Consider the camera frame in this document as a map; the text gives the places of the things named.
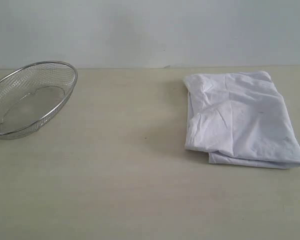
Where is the white t-shirt red lettering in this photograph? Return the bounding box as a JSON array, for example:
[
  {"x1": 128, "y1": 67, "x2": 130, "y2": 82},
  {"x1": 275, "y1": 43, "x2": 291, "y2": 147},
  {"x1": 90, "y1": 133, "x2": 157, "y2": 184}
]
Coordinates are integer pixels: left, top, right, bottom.
[{"x1": 183, "y1": 71, "x2": 300, "y2": 169}]

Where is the round metal mesh basket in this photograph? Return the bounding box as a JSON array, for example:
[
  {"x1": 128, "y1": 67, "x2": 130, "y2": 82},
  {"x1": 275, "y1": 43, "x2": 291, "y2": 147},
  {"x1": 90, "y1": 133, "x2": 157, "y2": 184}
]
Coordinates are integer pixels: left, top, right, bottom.
[{"x1": 0, "y1": 60, "x2": 78, "y2": 140}]

